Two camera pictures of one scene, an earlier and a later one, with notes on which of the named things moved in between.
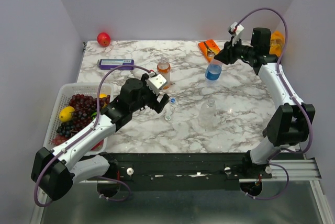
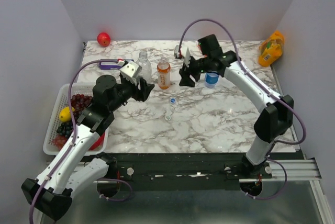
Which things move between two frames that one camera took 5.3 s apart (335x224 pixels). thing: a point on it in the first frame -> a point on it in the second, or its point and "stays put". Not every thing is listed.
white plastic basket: (66, 92) stays put
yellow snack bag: (277, 41) stays put
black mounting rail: (180, 171) stays put
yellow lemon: (65, 115) stays put
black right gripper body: (236, 52) -> (196, 67)
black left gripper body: (148, 98) -> (128, 89)
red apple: (103, 39) stays put
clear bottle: (207, 116) -> (143, 61)
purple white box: (109, 64) stays put
